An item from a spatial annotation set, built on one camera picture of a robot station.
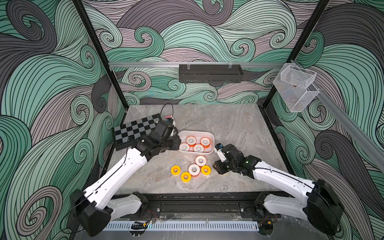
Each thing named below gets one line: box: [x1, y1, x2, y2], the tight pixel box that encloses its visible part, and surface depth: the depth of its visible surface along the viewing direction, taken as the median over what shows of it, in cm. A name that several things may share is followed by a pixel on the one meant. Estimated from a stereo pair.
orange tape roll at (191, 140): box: [186, 135, 197, 147], surface depth 100 cm
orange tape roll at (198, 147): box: [193, 143, 205, 153], surface depth 97 cm
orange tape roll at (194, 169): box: [188, 163, 201, 178], surface depth 87 cm
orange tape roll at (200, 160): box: [195, 155, 207, 167], surface depth 92 cm
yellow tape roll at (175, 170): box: [170, 165, 181, 177], surface depth 87 cm
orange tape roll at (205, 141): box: [200, 137, 211, 149], surface depth 100 cm
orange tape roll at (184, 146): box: [179, 142, 190, 151], surface depth 97 cm
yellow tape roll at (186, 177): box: [180, 171, 192, 183], surface depth 85 cm
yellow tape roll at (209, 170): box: [201, 165, 212, 176], surface depth 87 cm
